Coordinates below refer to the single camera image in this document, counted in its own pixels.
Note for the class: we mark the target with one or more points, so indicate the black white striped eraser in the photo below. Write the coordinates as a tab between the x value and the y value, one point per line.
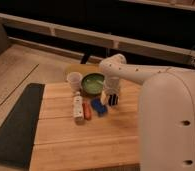
113	100

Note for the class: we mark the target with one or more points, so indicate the white bottle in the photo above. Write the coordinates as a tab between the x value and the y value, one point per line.
78	113

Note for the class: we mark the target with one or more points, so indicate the white shelf rail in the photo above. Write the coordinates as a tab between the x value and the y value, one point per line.
144	48

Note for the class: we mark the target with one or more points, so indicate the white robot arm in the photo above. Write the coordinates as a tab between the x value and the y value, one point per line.
166	111

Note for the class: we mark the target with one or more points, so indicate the clear plastic cup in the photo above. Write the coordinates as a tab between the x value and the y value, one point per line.
74	79

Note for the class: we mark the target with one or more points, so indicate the orange carrot toy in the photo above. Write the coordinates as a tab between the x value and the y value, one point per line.
87	111

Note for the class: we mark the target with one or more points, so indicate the green bowl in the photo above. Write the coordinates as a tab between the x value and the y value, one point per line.
92	83

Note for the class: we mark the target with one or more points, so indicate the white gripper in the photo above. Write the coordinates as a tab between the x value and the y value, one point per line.
112	85

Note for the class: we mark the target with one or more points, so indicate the blue toy block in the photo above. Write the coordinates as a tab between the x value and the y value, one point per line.
98	106

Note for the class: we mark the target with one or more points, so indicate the black floor mat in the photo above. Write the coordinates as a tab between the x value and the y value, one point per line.
17	132

